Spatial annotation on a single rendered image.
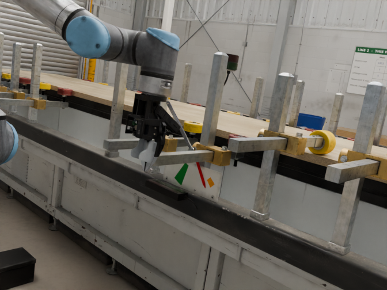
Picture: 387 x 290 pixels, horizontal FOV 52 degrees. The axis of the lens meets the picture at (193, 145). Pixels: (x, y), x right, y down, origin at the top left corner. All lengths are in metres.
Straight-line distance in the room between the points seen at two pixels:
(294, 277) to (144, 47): 0.77
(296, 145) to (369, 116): 0.21
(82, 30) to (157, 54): 0.20
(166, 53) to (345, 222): 0.63
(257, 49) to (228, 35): 0.86
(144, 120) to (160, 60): 0.16
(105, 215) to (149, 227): 0.35
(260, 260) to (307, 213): 0.24
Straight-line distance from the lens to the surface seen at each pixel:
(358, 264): 1.10
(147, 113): 1.04
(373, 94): 1.06
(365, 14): 8.75
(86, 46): 0.95
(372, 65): 8.48
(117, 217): 2.14
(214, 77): 1.31
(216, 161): 1.28
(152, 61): 1.03
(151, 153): 1.08
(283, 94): 1.16
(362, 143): 1.06
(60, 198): 2.60
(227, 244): 1.35
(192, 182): 1.36
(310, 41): 8.94
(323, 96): 8.70
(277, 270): 1.26
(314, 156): 1.35
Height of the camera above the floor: 1.10
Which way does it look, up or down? 10 degrees down
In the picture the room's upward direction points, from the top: 9 degrees clockwise
